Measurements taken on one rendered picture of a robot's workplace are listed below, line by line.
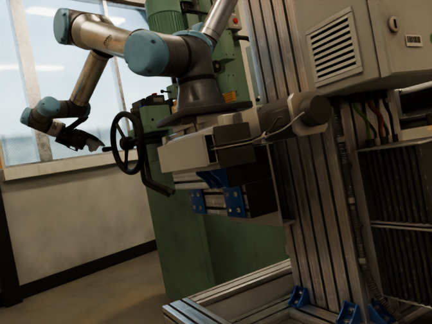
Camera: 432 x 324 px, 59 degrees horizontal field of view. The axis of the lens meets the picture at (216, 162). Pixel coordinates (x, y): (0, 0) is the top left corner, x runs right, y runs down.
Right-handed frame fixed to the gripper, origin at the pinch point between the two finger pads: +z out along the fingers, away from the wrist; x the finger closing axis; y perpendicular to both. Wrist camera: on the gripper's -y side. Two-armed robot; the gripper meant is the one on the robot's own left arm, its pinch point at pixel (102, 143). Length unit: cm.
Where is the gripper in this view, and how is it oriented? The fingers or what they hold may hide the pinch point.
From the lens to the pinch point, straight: 184.0
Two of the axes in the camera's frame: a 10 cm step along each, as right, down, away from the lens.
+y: -2.1, 9.3, -3.1
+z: 7.4, 3.6, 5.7
